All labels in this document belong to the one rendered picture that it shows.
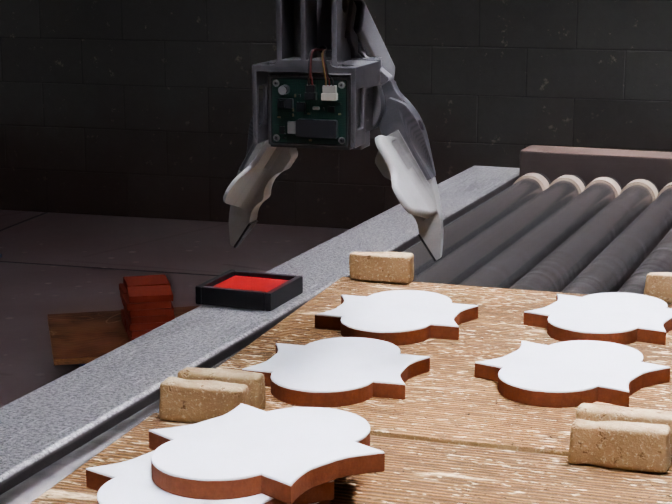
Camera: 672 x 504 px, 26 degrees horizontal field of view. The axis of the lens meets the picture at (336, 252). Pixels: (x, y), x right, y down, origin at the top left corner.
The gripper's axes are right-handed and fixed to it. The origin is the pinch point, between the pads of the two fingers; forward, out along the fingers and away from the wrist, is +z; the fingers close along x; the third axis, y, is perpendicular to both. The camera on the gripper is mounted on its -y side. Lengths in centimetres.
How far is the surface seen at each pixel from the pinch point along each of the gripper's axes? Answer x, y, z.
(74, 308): -202, -338, 102
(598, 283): 12.9, -43.7, 11.1
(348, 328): -2.2, -9.8, 8.2
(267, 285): -15.6, -27.8, 9.8
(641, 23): -32, -503, 12
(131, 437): -8.6, 16.1, 9.2
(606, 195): 7, -96, 12
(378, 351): 2.1, -3.5, 8.0
